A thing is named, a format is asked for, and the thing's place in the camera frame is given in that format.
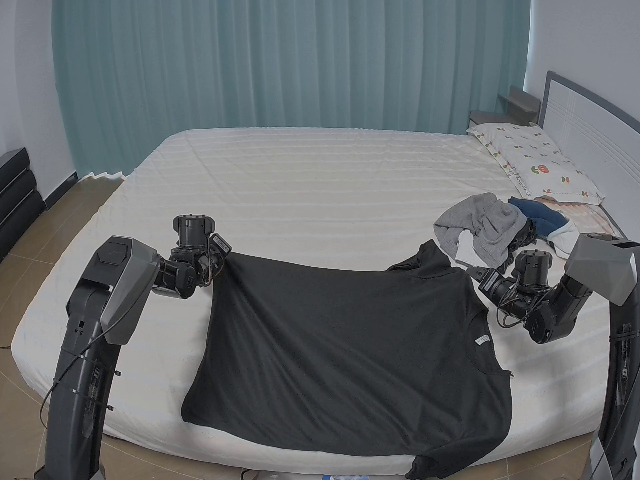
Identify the black T-shirt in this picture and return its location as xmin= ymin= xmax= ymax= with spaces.
xmin=181 ymin=239 xmax=515 ymax=480

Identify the pile of clothes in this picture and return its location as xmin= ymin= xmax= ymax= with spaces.
xmin=433 ymin=193 xmax=581 ymax=269

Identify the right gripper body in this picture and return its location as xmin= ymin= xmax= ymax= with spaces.
xmin=479 ymin=267 xmax=518 ymax=309

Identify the white printed pillow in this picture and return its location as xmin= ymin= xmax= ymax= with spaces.
xmin=466 ymin=122 xmax=606 ymax=205

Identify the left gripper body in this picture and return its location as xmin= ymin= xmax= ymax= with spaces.
xmin=200 ymin=233 xmax=233 ymax=281

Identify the grey bedside table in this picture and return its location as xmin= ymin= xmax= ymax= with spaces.
xmin=469 ymin=85 xmax=542 ymax=129

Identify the bed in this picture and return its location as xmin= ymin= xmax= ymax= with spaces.
xmin=10 ymin=70 xmax=640 ymax=476

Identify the black chest of drawers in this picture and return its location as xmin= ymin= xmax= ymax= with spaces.
xmin=0 ymin=148 xmax=43 ymax=261

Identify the blue-green curtain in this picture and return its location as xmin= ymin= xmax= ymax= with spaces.
xmin=51 ymin=0 xmax=532 ymax=178

